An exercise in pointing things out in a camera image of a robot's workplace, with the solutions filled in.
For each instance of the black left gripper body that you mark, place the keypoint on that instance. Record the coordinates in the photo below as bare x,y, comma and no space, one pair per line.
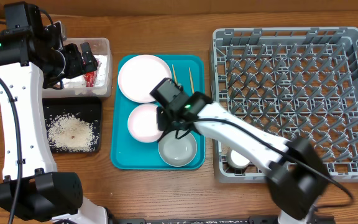
74,66

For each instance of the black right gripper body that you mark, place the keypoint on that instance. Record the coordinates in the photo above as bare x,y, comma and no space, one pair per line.
163,117

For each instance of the red snack wrapper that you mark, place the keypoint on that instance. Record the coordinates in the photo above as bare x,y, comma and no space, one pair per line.
90,79

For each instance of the small pink bowl with crumbs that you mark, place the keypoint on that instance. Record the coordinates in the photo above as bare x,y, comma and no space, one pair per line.
142,123

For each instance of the white napkin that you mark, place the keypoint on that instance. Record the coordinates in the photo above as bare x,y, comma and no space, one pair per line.
102,73

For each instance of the grey bowl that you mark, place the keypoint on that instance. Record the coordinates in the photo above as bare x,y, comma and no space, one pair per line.
177,152

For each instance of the wooden chopstick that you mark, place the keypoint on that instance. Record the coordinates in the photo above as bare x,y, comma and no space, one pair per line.
174,74
191,81

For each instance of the large pink plate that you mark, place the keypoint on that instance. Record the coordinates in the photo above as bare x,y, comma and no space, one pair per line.
140,75

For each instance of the white paper cup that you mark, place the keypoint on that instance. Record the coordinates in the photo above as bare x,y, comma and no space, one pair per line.
236,160

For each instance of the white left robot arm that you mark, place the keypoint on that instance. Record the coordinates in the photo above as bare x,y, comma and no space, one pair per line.
33,58

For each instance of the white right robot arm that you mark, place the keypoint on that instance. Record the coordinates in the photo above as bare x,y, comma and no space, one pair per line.
295,175

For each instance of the grey dishwasher rack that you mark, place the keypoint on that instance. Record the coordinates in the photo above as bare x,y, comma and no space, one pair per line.
291,82

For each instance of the clear plastic bin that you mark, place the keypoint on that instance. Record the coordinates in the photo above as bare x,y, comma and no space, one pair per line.
99,46

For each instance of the black plastic tray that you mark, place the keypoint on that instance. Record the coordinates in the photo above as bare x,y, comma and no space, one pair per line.
88,109

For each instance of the teal serving tray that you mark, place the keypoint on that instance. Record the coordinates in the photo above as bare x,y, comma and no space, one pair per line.
129,154

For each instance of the spilled rice crumbs pile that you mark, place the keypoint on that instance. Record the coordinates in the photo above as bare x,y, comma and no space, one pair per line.
67,133

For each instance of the black rail at table edge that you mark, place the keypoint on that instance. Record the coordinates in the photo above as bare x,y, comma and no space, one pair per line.
197,221

